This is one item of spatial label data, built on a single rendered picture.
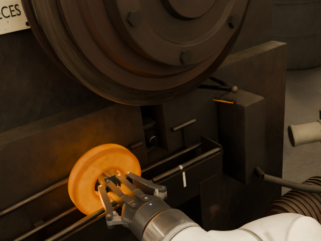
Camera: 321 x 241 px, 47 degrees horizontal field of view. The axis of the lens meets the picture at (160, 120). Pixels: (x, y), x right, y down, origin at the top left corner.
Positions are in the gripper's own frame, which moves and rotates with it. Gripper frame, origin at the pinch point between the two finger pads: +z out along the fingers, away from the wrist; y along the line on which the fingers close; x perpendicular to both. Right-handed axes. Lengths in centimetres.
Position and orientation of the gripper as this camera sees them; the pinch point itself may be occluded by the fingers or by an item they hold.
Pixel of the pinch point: (105, 174)
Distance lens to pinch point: 78.0
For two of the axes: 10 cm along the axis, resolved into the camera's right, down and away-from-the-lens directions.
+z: -5.7, -3.5, 7.4
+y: 8.2, -3.4, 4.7
